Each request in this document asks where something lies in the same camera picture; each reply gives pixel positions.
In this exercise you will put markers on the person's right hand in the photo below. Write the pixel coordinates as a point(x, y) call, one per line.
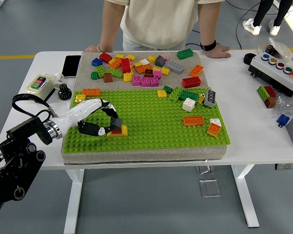
point(90, 49)

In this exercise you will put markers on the person's left hand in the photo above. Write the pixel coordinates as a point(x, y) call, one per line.
point(218, 52)

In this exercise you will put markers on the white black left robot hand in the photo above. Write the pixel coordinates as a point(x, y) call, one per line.
point(80, 111)

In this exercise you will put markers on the grey sloped brick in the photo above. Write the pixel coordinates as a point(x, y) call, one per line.
point(160, 61)
point(117, 123)

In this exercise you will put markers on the red square brick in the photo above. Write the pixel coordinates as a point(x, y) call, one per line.
point(116, 131)
point(105, 57)

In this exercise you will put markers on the yellow curved brick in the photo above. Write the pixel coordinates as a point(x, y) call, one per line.
point(124, 131)

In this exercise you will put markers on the person's left forearm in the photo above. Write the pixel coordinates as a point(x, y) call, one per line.
point(208, 24)

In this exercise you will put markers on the person's right forearm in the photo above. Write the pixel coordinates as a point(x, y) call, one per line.
point(110, 24)

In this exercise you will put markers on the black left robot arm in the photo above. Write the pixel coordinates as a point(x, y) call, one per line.
point(14, 158)

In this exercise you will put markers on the yellow square brick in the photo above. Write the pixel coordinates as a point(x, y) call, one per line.
point(127, 77)
point(79, 98)
point(161, 93)
point(119, 56)
point(200, 100)
point(156, 68)
point(152, 59)
point(165, 71)
point(138, 64)
point(131, 58)

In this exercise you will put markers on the blue square brick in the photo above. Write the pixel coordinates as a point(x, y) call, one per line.
point(97, 62)

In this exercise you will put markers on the orange long brick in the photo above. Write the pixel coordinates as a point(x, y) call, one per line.
point(196, 71)
point(140, 69)
point(193, 121)
point(115, 63)
point(90, 92)

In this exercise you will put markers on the dark green square brick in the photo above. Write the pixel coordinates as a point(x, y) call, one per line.
point(167, 89)
point(94, 75)

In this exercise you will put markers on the dark green long brick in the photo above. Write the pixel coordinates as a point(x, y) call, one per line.
point(189, 95)
point(185, 54)

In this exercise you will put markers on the brown square brick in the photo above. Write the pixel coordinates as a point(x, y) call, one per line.
point(148, 72)
point(270, 103)
point(108, 78)

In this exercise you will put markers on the lime green long brick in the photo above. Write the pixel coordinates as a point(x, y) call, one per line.
point(175, 94)
point(115, 72)

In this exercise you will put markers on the red long brick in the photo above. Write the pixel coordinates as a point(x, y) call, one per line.
point(191, 82)
point(270, 91)
point(126, 65)

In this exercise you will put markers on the grey long brick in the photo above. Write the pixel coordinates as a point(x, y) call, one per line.
point(209, 98)
point(175, 67)

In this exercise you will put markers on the pink square brick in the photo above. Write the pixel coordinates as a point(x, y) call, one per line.
point(145, 82)
point(154, 82)
point(157, 73)
point(165, 57)
point(136, 81)

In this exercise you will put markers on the white square brick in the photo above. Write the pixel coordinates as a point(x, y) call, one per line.
point(188, 105)
point(215, 121)
point(144, 61)

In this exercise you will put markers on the orange brick on yellow plate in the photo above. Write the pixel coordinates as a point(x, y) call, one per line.
point(213, 130)

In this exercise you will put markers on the green studded baseplate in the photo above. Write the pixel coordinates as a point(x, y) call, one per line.
point(161, 139)

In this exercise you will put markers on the black wristwatch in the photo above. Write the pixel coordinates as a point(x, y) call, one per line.
point(208, 45)

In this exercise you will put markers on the black gear wheel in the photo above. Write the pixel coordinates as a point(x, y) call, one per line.
point(64, 92)

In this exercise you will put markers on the black smartphone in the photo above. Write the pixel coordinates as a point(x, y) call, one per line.
point(71, 66)

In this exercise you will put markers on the black round roll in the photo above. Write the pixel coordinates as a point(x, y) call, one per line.
point(246, 61)

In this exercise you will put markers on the small white plastic piece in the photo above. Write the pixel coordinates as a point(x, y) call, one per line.
point(58, 79)

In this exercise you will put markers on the person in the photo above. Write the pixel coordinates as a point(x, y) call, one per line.
point(158, 22)
point(260, 12)

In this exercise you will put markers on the white control box coloured buttons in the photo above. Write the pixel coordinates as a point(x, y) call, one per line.
point(273, 73)

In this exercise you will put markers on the white round lidded container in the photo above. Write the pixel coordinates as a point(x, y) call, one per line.
point(284, 51)

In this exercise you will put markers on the grey cushion mat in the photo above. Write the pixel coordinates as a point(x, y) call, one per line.
point(141, 157)

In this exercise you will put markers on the clear plastic wrap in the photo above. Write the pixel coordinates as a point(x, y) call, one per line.
point(286, 104)

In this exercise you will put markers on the white table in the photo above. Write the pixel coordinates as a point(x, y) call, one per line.
point(246, 146)

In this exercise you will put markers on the clear floor plate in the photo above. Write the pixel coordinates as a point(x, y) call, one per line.
point(210, 188)
point(205, 169)

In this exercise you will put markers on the table control panel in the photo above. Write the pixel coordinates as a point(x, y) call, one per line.
point(288, 166)

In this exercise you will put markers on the beige red-green switch box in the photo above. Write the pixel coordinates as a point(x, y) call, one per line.
point(40, 87)

